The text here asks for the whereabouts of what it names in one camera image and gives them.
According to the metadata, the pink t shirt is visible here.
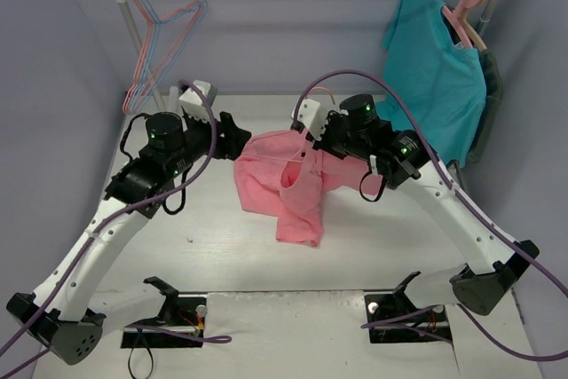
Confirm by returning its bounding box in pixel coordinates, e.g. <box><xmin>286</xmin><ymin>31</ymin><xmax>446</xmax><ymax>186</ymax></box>
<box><xmin>233</xmin><ymin>137</ymin><xmax>383</xmax><ymax>247</ymax></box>

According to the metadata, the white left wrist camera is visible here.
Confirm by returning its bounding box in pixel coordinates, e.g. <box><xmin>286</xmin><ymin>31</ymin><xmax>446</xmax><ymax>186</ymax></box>
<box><xmin>178</xmin><ymin>80</ymin><xmax>218</xmax><ymax>123</ymax></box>

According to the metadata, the dark green garment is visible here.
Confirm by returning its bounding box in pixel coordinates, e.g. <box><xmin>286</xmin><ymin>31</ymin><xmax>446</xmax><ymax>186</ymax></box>
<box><xmin>447</xmin><ymin>49</ymin><xmax>505</xmax><ymax>166</ymax></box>

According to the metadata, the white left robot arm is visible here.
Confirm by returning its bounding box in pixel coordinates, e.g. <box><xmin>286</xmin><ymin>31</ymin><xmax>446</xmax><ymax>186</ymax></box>
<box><xmin>6</xmin><ymin>112</ymin><xmax>251</xmax><ymax>366</ymax></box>

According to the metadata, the teal t shirt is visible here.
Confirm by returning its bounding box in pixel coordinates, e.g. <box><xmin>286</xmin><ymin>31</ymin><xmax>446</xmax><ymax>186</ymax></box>
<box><xmin>382</xmin><ymin>0</ymin><xmax>486</xmax><ymax>167</ymax></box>

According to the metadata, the blue wire hanger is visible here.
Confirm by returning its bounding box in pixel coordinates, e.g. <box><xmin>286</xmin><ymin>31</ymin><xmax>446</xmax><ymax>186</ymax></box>
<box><xmin>122</xmin><ymin>0</ymin><xmax>209</xmax><ymax>115</ymax></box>

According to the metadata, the thick pink hanger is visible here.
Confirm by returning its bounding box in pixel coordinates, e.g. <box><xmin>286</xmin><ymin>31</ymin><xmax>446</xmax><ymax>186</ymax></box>
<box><xmin>441</xmin><ymin>0</ymin><xmax>485</xmax><ymax>48</ymax></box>

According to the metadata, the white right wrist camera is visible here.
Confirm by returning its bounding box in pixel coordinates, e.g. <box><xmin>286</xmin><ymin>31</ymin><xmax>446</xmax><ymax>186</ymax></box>
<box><xmin>290</xmin><ymin>99</ymin><xmax>329</xmax><ymax>141</ymax></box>

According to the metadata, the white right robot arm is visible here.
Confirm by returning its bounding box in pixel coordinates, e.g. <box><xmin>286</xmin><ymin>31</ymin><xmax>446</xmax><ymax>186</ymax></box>
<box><xmin>300</xmin><ymin>94</ymin><xmax>540</xmax><ymax>319</ymax></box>

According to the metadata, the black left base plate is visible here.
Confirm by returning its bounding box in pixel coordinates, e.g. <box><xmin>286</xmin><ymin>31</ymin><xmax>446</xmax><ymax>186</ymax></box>
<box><xmin>120</xmin><ymin>294</ymin><xmax>207</xmax><ymax>350</ymax></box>

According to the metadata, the thick beige hanger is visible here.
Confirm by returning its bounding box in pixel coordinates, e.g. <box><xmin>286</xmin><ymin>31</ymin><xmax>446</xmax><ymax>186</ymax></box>
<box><xmin>459</xmin><ymin>0</ymin><xmax>487</xmax><ymax>51</ymax></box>

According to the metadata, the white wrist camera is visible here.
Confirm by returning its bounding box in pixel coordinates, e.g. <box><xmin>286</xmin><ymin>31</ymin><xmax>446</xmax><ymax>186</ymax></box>
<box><xmin>290</xmin><ymin>99</ymin><xmax>329</xmax><ymax>141</ymax></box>
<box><xmin>178</xmin><ymin>80</ymin><xmax>218</xmax><ymax>123</ymax></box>

